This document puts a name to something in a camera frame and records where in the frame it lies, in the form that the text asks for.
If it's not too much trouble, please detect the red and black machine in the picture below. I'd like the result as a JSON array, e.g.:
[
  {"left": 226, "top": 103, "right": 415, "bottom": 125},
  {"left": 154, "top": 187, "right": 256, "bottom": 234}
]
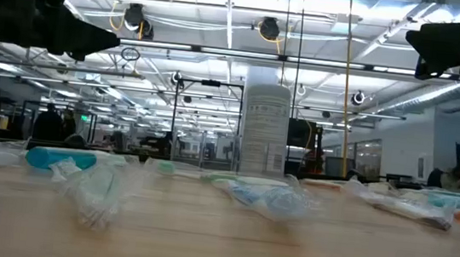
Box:
[{"left": 301, "top": 146, "right": 326, "bottom": 176}]

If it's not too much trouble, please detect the black monitor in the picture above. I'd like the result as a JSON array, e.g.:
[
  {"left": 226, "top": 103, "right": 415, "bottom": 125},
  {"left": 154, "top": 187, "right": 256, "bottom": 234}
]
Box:
[{"left": 285, "top": 117, "right": 320, "bottom": 152}]

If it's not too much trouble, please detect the clear plastic organizer cup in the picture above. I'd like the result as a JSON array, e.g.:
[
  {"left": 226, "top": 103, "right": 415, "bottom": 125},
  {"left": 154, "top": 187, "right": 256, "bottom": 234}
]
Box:
[{"left": 168, "top": 126, "right": 242, "bottom": 174}]

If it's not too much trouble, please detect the yellow hanging cable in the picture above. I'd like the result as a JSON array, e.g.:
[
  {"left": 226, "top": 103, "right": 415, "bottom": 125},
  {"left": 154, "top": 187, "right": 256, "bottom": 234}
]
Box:
[{"left": 329, "top": 0, "right": 365, "bottom": 179}]

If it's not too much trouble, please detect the black hanging cable coil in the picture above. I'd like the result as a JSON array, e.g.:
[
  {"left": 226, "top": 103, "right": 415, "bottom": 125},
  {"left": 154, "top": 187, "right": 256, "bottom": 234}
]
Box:
[{"left": 119, "top": 45, "right": 141, "bottom": 63}]

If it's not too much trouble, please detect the silver ventilation duct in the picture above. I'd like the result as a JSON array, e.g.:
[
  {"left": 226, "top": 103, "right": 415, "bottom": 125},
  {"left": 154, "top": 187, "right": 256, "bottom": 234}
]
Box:
[{"left": 375, "top": 72, "right": 460, "bottom": 124}]

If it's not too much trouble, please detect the black ceiling cable reel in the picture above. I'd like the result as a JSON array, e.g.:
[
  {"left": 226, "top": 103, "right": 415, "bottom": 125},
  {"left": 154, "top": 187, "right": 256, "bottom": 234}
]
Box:
[
  {"left": 169, "top": 69, "right": 187, "bottom": 89},
  {"left": 350, "top": 89, "right": 367, "bottom": 107},
  {"left": 120, "top": 1, "right": 158, "bottom": 41},
  {"left": 256, "top": 14, "right": 284, "bottom": 43}
]

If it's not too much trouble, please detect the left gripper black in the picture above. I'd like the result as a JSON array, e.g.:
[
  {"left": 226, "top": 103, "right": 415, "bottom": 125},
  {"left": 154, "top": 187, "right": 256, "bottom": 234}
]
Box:
[{"left": 0, "top": 0, "right": 125, "bottom": 69}]

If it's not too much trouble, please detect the white wipes canister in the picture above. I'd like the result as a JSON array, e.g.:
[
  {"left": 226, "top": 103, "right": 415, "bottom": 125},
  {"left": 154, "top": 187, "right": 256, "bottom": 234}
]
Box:
[{"left": 237, "top": 81, "right": 295, "bottom": 179}]

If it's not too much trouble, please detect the green toothbrush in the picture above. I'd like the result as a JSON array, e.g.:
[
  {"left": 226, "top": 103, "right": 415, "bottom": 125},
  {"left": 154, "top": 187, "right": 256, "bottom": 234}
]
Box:
[
  {"left": 44, "top": 154, "right": 127, "bottom": 234},
  {"left": 93, "top": 151, "right": 130, "bottom": 169},
  {"left": 154, "top": 158, "right": 293, "bottom": 192}
]

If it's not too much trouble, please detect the blue toothbrush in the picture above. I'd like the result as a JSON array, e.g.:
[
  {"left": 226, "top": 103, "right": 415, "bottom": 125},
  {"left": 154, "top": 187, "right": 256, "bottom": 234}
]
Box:
[{"left": 208, "top": 175, "right": 327, "bottom": 227}]

